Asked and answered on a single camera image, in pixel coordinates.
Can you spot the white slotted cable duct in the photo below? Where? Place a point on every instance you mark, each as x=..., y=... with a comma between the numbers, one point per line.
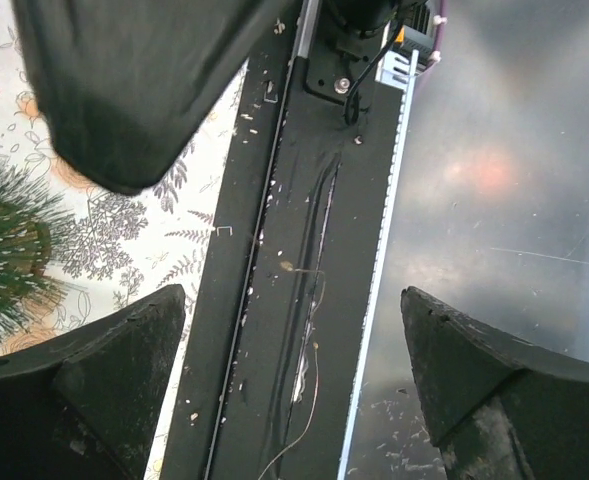
x=374, y=189

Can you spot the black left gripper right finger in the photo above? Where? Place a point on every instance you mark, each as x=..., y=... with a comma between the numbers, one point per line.
x=495, y=406

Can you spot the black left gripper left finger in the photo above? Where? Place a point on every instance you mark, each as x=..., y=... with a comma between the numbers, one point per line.
x=85, y=405

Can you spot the small green christmas tree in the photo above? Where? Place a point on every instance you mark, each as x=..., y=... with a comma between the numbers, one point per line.
x=33, y=227

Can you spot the floral paper mat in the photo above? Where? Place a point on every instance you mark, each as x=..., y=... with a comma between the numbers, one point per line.
x=112, y=249

